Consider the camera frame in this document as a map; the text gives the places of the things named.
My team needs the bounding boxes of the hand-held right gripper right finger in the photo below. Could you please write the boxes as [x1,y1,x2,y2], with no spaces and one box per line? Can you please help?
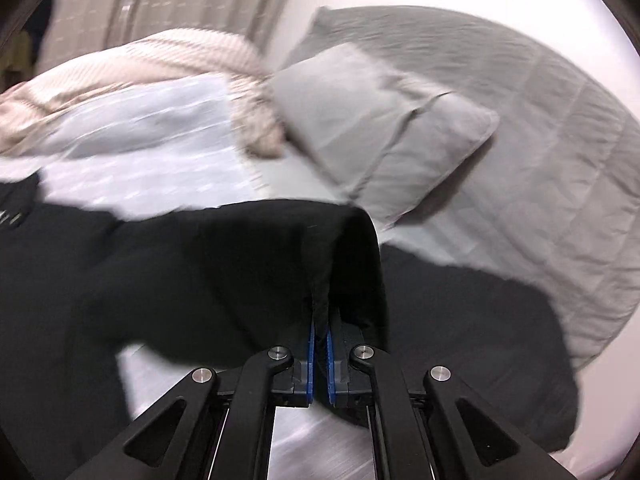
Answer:
[325,317,576,480]

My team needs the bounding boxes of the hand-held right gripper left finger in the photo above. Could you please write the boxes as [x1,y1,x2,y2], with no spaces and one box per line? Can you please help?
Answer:
[65,316,317,480]

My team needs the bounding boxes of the black garment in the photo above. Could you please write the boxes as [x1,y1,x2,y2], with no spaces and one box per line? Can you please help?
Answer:
[0,175,581,453]

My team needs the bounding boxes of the dark grey pillow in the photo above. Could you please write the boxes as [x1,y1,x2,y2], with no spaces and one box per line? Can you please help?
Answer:
[280,5,640,373]

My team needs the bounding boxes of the beige striped blanket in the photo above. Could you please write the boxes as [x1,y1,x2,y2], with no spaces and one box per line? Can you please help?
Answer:
[0,29,286,158]

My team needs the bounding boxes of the grey dotted curtain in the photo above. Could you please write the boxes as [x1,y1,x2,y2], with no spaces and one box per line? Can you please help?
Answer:
[42,0,308,61]

